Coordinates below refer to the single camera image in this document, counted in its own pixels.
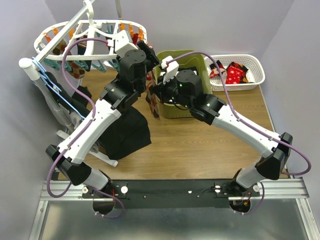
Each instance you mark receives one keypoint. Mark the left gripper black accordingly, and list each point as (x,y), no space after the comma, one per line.
(152,60)

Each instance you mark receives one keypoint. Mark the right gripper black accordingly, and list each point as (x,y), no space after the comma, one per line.
(159,89)

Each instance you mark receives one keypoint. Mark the brown argyle sock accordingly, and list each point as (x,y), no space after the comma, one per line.
(151,96)

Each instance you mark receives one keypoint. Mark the red santa sock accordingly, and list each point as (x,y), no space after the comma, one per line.
(214,70)

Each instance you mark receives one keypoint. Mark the red sock with grey toe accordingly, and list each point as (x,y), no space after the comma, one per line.
(224,78)

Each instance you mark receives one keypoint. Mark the white round sock hanger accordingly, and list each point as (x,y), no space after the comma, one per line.
(96,48)

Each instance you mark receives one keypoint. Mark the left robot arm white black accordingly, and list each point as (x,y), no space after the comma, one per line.
(116,99)

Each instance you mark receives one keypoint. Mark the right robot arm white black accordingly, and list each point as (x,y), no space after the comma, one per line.
(186,90)

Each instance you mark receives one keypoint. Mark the green plastic bin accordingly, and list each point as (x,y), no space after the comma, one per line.
(169,111)

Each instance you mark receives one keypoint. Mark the black garment pile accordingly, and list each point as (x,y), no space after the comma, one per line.
(125,136)

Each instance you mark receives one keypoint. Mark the white perforated basket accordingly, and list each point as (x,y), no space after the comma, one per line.
(255,74)

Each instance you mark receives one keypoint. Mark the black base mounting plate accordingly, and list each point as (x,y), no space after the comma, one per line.
(179,193)

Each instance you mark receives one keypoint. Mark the white drying rack stand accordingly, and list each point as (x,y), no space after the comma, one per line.
(84,24)

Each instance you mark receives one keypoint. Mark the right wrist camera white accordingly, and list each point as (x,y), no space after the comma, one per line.
(170,69)

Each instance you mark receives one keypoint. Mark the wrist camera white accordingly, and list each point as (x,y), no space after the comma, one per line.
(170,69)
(122,43)

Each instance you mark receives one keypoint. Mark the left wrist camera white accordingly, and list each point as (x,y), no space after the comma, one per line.
(122,43)

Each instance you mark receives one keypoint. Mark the aluminium frame rail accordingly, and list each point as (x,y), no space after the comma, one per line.
(281,212)

